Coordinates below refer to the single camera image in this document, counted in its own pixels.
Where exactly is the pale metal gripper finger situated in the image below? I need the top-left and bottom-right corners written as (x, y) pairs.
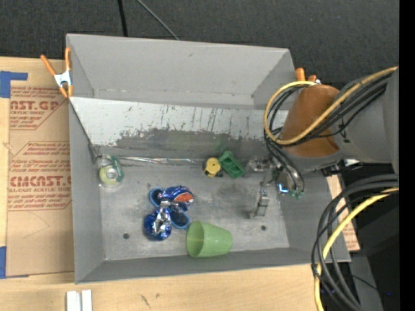
top-left (249, 188), bottom-right (270, 219)
top-left (245, 159), bottom-right (272, 174)

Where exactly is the green plastic block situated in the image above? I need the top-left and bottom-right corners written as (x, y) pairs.
top-left (217, 150), bottom-right (246, 179)

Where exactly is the grey metal bin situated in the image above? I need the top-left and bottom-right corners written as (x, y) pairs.
top-left (65, 33), bottom-right (352, 284)

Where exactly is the yellow and black round toy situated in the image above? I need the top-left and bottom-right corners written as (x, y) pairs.
top-left (202, 157), bottom-right (224, 178)

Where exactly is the green plastic cup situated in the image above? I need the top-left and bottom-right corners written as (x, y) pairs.
top-left (185, 220), bottom-right (233, 259)

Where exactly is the blue foil packet orange patch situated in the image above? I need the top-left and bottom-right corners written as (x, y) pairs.
top-left (161, 185), bottom-right (195, 212)

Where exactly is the blue and silver foil packet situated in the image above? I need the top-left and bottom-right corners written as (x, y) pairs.
top-left (143, 205), bottom-right (173, 242)

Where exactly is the green and white tape roll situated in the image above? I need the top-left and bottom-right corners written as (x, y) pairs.
top-left (98, 155), bottom-right (125, 188)

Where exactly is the brown cardboard board red print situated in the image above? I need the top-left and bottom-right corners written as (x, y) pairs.
top-left (0, 56), bottom-right (361, 280)

